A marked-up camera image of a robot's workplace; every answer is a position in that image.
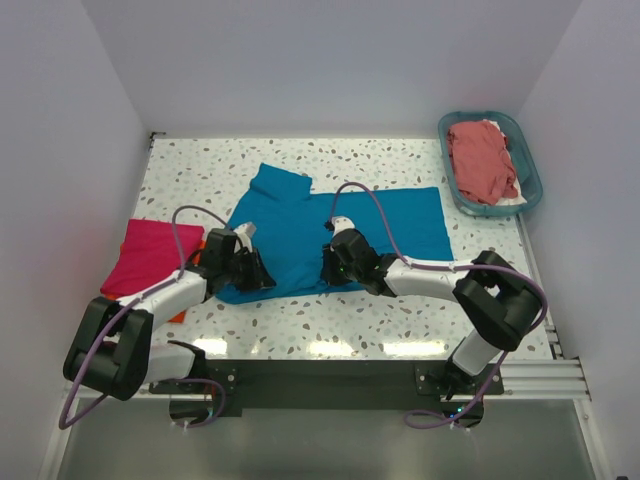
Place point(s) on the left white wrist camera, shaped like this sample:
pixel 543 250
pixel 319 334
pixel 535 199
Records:
pixel 245 233

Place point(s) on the white cloth in basket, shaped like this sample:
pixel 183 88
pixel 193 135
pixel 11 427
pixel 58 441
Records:
pixel 507 201

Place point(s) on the salmon pink t shirt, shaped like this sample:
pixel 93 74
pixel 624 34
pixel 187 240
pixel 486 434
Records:
pixel 482 165

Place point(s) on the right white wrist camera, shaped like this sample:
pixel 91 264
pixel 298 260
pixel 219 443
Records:
pixel 337 224

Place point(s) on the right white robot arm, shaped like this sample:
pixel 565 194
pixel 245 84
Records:
pixel 502 304

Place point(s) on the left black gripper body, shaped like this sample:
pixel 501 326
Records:
pixel 237 269

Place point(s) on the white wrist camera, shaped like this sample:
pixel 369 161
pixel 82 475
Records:
pixel 337 224
pixel 245 233

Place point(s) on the aluminium frame rail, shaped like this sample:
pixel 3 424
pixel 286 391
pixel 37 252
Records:
pixel 531 373

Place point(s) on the folded orange t shirt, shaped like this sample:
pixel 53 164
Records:
pixel 170 297

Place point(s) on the teal plastic basket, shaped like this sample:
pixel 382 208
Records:
pixel 530 185

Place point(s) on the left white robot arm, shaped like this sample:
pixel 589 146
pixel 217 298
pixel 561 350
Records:
pixel 112 351

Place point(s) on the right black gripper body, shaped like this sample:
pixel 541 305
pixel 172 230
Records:
pixel 337 272

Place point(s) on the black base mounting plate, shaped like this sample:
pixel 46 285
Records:
pixel 229 388

